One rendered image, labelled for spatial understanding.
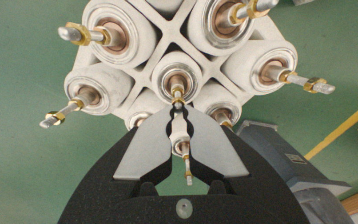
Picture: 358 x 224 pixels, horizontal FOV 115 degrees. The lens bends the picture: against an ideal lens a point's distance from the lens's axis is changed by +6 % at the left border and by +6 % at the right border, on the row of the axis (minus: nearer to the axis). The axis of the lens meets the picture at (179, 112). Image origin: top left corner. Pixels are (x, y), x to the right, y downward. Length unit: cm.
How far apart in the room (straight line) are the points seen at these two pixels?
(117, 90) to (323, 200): 58
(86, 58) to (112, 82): 10
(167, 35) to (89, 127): 59
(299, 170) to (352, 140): 71
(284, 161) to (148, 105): 47
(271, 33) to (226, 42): 14
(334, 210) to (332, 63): 50
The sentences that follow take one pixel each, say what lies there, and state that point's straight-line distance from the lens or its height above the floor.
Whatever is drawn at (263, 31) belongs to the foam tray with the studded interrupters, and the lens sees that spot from 33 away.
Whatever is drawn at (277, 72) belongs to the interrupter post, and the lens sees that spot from 24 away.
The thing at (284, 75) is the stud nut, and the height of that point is 29.
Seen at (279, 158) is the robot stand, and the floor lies 21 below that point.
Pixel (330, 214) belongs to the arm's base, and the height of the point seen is 35.
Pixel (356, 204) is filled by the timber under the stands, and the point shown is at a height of 5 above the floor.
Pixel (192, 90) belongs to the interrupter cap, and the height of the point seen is 25.
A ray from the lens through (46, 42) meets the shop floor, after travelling 63.
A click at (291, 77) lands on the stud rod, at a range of 23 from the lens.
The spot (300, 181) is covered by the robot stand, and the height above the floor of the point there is 30.
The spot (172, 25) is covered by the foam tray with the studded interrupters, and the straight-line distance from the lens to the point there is 28.
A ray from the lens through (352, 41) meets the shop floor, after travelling 77.
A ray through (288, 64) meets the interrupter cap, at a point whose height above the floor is 25.
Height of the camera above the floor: 46
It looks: 59 degrees down
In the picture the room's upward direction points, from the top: 177 degrees clockwise
